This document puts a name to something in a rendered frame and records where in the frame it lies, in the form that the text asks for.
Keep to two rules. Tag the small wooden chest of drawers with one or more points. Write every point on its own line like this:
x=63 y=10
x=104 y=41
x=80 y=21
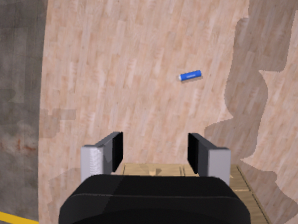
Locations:
x=238 y=167

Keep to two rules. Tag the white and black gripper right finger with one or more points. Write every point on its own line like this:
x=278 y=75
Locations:
x=206 y=159

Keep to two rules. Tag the light wooden drawer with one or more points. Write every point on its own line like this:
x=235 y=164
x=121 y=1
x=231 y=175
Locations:
x=159 y=170
x=236 y=183
x=256 y=215

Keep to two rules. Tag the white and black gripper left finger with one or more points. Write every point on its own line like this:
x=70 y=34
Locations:
x=104 y=157

